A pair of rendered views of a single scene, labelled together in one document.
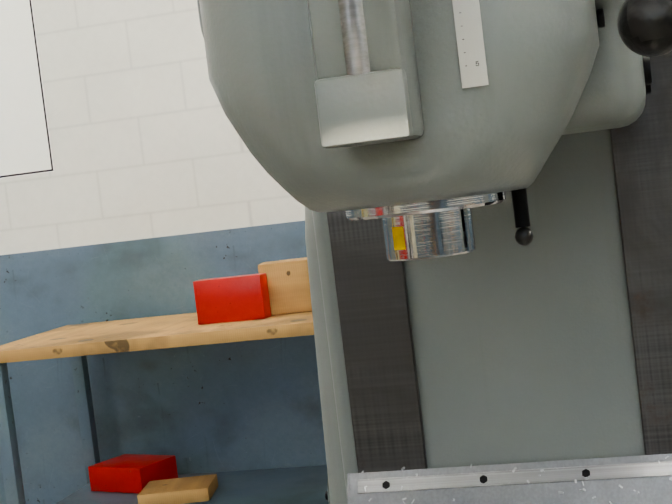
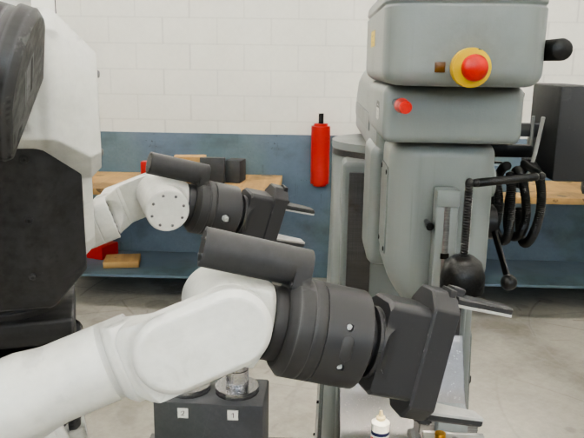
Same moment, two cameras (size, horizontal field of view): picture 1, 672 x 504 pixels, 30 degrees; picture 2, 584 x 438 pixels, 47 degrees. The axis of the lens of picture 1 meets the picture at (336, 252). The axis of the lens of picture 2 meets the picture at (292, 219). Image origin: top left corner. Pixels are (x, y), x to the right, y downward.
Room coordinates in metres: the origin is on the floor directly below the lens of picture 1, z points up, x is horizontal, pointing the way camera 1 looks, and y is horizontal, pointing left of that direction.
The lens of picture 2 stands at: (-0.54, 0.50, 1.76)
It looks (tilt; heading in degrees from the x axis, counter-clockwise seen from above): 13 degrees down; 348
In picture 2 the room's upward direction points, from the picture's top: 1 degrees clockwise
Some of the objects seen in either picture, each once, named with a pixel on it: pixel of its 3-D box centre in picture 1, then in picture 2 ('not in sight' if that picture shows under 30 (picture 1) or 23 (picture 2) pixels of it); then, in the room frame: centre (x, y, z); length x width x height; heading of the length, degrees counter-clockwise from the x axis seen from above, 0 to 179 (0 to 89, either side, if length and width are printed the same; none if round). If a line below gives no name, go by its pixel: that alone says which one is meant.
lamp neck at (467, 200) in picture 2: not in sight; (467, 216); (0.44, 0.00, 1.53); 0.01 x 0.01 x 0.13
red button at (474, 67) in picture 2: not in sight; (474, 68); (0.42, 0.01, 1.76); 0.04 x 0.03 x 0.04; 76
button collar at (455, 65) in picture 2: not in sight; (470, 67); (0.45, 0.01, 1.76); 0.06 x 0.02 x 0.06; 76
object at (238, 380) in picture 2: not in sight; (237, 373); (0.74, 0.33, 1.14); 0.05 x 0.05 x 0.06
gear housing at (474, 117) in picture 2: not in sight; (437, 109); (0.71, -0.06, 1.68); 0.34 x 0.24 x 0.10; 166
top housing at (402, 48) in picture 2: not in sight; (443, 39); (0.68, -0.05, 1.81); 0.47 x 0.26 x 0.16; 166
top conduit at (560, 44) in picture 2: not in sight; (519, 51); (0.67, -0.20, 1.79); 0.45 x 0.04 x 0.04; 166
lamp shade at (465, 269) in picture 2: not in sight; (462, 272); (0.44, 0.00, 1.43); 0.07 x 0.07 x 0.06
